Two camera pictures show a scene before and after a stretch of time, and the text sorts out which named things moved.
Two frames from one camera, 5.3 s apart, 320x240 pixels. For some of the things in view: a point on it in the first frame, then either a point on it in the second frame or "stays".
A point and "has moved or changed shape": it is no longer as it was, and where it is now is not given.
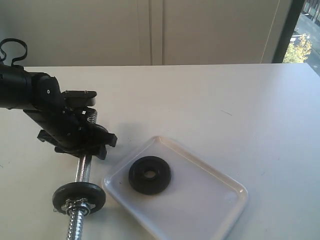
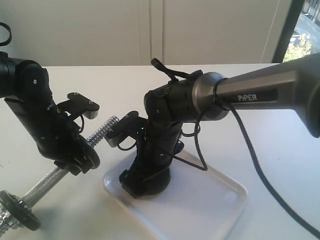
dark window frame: x=295 y=11 stays
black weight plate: x=96 y=130 has moved or changed shape
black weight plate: x=93 y=192 → x=20 y=210
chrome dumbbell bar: x=74 y=231 → x=6 y=221
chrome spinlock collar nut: x=80 y=205 → x=7 y=220
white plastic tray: x=199 y=203 stays
